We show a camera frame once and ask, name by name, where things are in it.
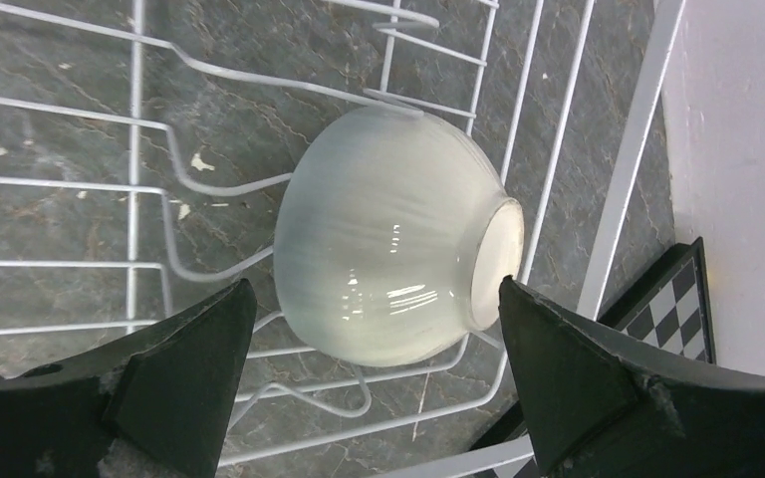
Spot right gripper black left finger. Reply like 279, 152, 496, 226
0, 279, 257, 477

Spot white ribbed bowl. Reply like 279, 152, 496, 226
273, 107, 525, 366

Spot black white chessboard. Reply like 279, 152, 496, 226
468, 237, 718, 478

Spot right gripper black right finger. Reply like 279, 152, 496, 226
499, 277, 765, 477

